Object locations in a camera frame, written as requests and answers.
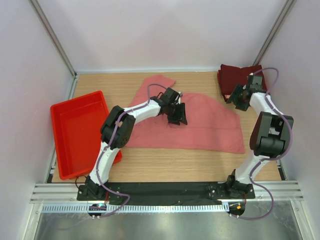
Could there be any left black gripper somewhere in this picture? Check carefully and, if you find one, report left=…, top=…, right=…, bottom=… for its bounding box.
left=166, top=102, right=188, bottom=126

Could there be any pink t shirt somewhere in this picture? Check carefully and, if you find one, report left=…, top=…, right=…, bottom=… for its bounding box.
left=124, top=73, right=246, bottom=154

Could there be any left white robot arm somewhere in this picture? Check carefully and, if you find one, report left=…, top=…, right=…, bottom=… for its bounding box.
left=84, top=87, right=188, bottom=200

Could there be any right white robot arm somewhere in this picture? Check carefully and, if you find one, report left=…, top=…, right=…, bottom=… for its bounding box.
left=225, top=73, right=294, bottom=198

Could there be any dark red folded shirt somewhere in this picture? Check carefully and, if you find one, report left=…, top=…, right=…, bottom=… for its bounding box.
left=217, top=64, right=262, bottom=97

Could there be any pink folded shirt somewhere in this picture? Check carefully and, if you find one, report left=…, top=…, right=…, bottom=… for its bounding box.
left=224, top=94, right=231, bottom=100

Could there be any red plastic tray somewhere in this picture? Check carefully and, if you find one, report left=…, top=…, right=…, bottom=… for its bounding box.
left=50, top=90, right=109, bottom=181

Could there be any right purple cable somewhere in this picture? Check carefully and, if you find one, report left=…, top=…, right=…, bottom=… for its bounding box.
left=234, top=67, right=295, bottom=221

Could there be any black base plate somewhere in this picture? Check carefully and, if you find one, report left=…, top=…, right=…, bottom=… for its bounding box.
left=77, top=182, right=255, bottom=206

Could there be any right aluminium frame post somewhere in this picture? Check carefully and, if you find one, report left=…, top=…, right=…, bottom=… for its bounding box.
left=252, top=0, right=297, bottom=66

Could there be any aluminium frame post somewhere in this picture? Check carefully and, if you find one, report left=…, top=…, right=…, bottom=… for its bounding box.
left=252, top=0, right=297, bottom=66
left=28, top=0, right=77, bottom=78

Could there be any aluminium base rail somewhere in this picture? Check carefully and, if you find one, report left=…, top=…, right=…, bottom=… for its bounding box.
left=30, top=180, right=304, bottom=203

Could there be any slotted cable duct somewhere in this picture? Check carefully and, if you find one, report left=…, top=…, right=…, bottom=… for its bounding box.
left=41, top=202, right=229, bottom=214

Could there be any left aluminium frame post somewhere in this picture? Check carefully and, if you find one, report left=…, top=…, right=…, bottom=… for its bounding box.
left=28, top=0, right=77, bottom=78

